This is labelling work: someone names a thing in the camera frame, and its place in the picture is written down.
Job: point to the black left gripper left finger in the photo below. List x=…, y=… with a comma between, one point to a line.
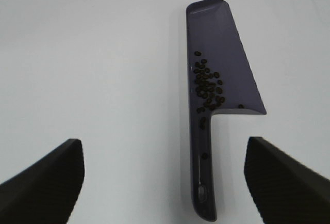
x=46, y=191

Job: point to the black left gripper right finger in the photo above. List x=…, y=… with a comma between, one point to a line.
x=283, y=189

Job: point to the pile of coffee beans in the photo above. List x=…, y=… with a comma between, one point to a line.
x=210, y=91

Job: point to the purple plastic dustpan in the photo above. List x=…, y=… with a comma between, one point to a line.
x=211, y=29

